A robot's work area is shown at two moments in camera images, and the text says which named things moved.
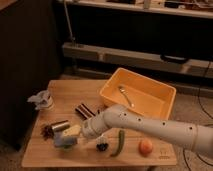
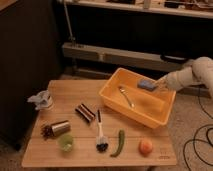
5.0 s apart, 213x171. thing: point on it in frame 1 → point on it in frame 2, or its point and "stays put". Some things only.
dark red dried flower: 47,132 stays put
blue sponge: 61,140 → 147,84
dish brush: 102,144 stays put
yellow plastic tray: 149,96 stays put
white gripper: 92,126 → 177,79
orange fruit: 145,147 stays put
